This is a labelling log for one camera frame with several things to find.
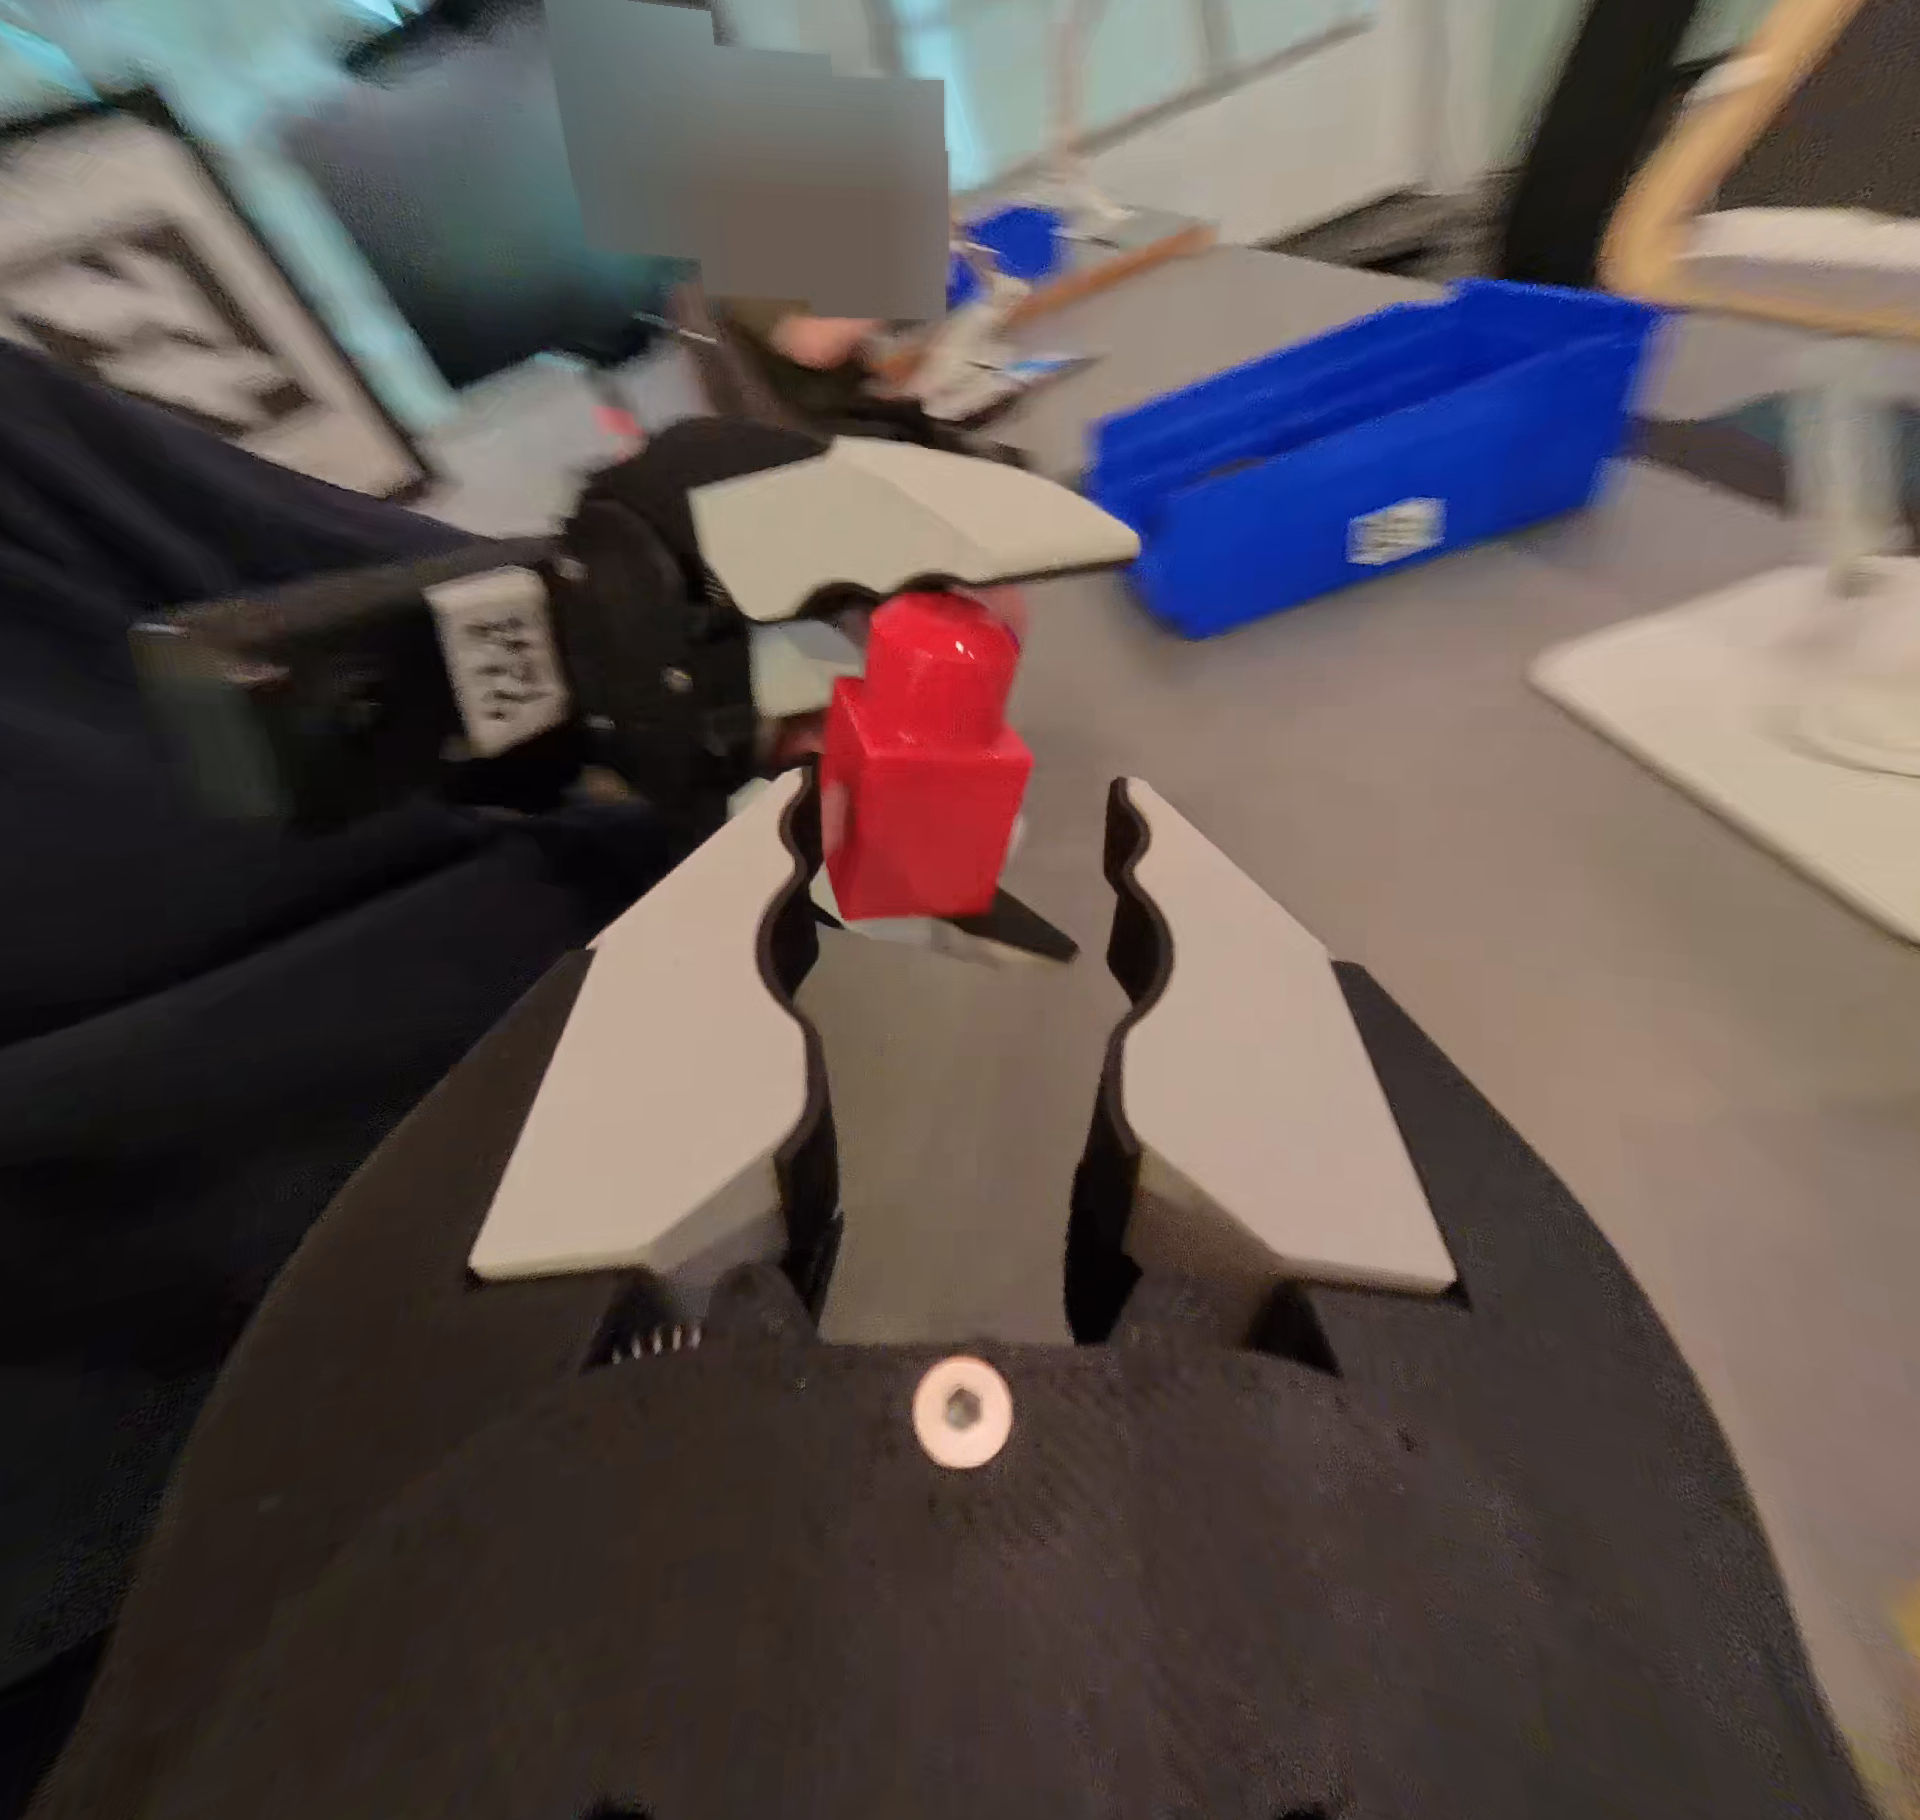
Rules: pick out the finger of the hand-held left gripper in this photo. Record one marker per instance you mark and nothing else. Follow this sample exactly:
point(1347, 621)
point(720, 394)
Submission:
point(960, 930)
point(904, 526)

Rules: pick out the long wooden table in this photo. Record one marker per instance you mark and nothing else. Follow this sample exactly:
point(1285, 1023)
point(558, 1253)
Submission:
point(1081, 291)

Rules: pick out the framed black and white sign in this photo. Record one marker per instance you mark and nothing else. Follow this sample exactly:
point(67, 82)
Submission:
point(180, 291)

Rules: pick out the person's dark clothing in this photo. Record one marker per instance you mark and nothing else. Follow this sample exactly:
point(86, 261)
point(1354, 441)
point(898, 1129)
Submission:
point(180, 1040)

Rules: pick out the blue plastic bin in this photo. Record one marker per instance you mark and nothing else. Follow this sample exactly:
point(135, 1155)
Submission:
point(1018, 241)
point(1382, 457)

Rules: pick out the red toy block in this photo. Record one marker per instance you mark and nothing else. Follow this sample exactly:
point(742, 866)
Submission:
point(925, 769)

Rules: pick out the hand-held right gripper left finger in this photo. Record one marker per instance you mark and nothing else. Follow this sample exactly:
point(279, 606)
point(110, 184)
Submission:
point(661, 1100)

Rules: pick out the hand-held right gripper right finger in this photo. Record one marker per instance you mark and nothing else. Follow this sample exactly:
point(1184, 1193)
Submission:
point(1277, 1100)

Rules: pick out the black pillar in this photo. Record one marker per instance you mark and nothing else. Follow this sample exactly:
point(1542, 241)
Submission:
point(1621, 82)

